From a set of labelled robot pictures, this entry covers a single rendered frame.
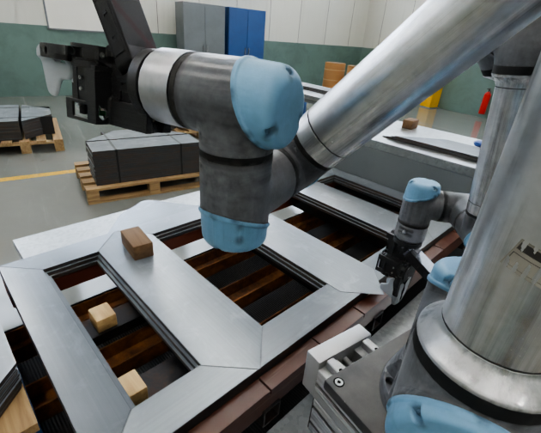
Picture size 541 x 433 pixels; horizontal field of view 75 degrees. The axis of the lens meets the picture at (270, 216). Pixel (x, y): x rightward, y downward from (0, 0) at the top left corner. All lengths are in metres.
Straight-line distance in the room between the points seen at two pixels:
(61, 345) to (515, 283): 0.87
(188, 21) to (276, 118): 8.64
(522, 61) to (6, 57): 8.66
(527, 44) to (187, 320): 0.87
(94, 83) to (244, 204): 0.21
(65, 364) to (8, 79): 8.26
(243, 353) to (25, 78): 8.42
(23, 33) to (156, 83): 8.55
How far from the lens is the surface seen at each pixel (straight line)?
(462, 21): 0.38
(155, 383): 0.92
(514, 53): 0.74
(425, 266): 0.97
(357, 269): 1.17
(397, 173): 1.89
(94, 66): 0.44
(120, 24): 0.44
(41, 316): 1.05
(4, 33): 8.90
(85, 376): 0.88
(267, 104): 0.30
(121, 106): 0.44
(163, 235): 1.31
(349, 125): 0.41
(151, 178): 3.69
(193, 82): 0.34
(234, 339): 0.89
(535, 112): 0.27
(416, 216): 0.92
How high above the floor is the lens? 1.49
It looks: 27 degrees down
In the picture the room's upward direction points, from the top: 5 degrees clockwise
